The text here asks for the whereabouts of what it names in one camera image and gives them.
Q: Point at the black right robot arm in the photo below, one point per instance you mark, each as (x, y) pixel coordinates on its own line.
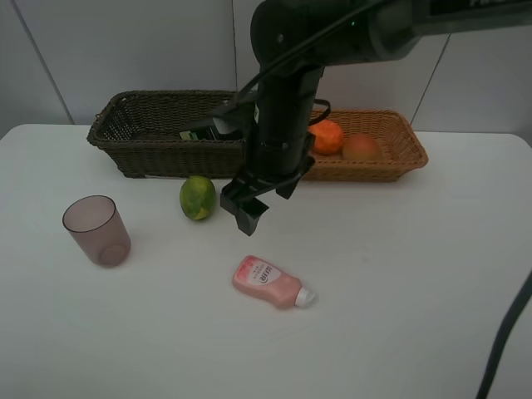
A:
(293, 42)

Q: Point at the translucent purple plastic cup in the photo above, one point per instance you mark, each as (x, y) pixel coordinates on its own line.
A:
(95, 223)

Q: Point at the red yellow peach fruit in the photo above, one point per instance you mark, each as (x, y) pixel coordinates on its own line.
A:
(360, 147)

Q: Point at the dark brown wicker basket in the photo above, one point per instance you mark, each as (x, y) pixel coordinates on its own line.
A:
(139, 131)

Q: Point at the black rectangular bottle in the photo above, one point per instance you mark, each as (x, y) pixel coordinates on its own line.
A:
(211, 128)

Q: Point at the pink lotion bottle white cap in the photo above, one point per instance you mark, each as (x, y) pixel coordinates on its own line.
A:
(262, 280)

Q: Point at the light brown wicker basket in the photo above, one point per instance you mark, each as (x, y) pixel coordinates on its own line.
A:
(399, 150)

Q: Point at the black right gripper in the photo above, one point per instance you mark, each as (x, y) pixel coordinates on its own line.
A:
(270, 163)

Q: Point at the green yellow mango fruit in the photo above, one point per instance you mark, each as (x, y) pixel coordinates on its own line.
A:
(197, 197)

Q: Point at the orange tangerine fruit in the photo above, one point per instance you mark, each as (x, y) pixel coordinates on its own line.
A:
(328, 137)

